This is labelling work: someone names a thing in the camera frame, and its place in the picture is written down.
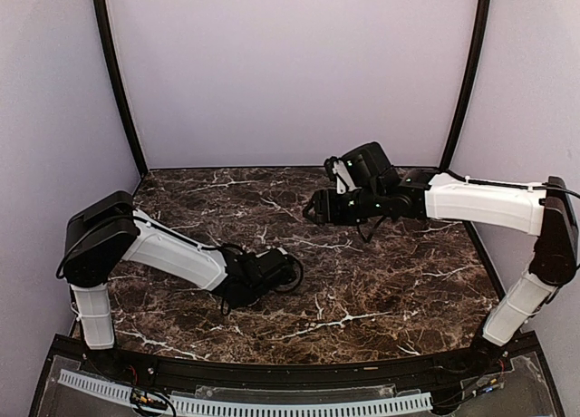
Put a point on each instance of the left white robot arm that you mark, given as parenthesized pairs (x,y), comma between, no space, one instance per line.
(113,230)

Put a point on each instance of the white slotted cable duct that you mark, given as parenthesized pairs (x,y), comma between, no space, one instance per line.
(222,401)

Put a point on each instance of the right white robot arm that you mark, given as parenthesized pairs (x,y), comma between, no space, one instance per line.
(369,186)

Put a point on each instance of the black frame post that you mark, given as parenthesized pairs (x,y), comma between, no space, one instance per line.
(113,68)
(467,83)

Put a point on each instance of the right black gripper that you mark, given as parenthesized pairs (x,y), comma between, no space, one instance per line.
(327,210)

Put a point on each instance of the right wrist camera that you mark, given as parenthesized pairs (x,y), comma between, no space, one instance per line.
(338,173)

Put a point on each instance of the right black frame post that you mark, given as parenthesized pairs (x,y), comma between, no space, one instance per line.
(467,83)

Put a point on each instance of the black curved front rail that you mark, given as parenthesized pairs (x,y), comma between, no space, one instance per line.
(435,371)

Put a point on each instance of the left black frame post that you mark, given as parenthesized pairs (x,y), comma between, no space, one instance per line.
(113,68)

